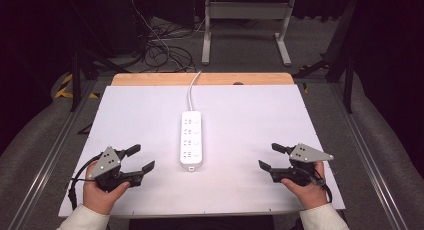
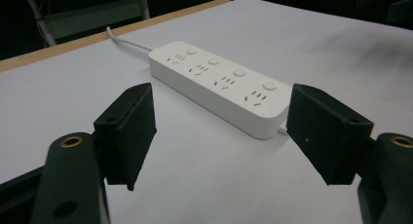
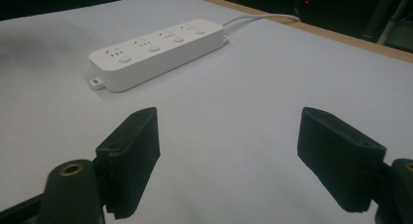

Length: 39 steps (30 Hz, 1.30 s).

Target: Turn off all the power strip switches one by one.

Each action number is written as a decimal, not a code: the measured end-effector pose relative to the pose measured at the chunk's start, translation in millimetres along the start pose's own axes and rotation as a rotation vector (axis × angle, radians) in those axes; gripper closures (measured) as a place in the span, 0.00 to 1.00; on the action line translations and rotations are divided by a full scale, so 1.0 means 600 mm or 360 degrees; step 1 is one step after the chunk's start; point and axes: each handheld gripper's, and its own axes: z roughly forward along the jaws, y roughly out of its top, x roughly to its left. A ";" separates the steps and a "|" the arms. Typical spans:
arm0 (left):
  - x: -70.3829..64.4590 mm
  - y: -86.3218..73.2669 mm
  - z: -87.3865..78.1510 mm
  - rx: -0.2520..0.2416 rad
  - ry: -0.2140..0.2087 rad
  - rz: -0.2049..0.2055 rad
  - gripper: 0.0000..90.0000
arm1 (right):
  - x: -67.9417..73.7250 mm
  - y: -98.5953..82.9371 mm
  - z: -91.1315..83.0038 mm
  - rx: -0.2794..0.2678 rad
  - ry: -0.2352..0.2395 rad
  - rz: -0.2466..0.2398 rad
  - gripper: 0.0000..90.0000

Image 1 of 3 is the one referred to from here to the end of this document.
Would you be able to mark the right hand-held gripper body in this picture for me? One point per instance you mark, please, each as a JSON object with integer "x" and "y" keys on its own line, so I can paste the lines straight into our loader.
{"x": 301, "y": 166}

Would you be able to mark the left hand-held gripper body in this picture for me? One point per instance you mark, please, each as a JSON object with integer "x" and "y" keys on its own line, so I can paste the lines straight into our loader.
{"x": 106, "y": 163}

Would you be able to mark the white power strip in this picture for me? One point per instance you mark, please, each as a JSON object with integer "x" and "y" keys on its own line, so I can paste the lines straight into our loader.
{"x": 191, "y": 141}

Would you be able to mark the person's right hand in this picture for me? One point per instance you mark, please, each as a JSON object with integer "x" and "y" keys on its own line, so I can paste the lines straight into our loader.
{"x": 310, "y": 193}

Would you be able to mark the person's left hand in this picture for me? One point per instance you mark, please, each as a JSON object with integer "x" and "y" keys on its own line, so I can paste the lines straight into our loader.
{"x": 98, "y": 196}

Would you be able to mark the white board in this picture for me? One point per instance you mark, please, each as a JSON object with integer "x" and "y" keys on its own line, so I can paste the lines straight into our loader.
{"x": 233, "y": 130}

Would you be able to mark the wooden table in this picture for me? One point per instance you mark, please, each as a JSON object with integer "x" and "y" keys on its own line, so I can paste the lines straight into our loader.
{"x": 160, "y": 79}

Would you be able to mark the person's dark clothing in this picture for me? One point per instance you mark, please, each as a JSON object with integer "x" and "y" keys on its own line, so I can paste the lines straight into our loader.
{"x": 200, "y": 224}

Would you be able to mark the yellow black floor tape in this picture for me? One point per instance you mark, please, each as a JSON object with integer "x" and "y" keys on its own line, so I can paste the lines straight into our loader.
{"x": 66, "y": 86}

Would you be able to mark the black metal stand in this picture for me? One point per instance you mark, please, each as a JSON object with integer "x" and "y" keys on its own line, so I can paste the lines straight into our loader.
{"x": 348, "y": 73}
{"x": 77, "y": 76}

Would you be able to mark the aluminium rail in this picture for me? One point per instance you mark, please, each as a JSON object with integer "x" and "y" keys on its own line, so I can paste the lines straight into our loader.
{"x": 50, "y": 163}
{"x": 370, "y": 163}

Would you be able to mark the grey metal desk frame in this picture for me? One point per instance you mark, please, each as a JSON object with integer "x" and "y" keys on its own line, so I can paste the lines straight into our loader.
{"x": 246, "y": 10}

